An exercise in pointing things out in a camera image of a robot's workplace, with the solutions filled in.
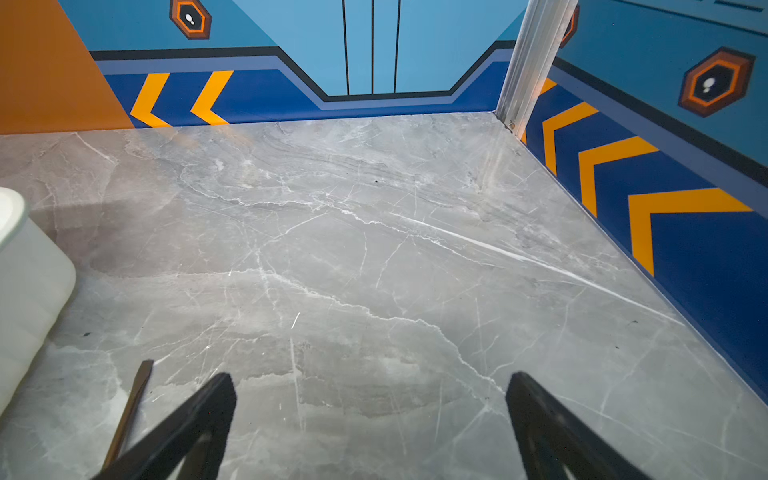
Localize white plastic bin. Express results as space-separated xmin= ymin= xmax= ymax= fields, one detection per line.
xmin=1 ymin=187 xmax=76 ymax=410

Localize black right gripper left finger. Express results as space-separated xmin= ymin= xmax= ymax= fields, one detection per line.
xmin=95 ymin=373 xmax=237 ymax=480

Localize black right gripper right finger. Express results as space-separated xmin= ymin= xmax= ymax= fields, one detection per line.
xmin=505 ymin=371 xmax=648 ymax=479

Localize aluminium corner post right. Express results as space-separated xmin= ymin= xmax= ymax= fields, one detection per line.
xmin=495 ymin=0 xmax=578 ymax=139

